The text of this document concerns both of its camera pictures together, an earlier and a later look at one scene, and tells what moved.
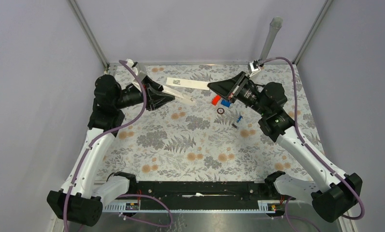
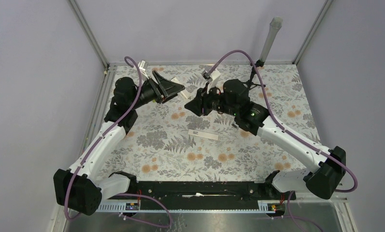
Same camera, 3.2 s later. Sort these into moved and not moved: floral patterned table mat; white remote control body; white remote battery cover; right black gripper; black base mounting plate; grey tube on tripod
Moved: right black gripper; white remote control body; white remote battery cover
Not moved: grey tube on tripod; black base mounting plate; floral patterned table mat
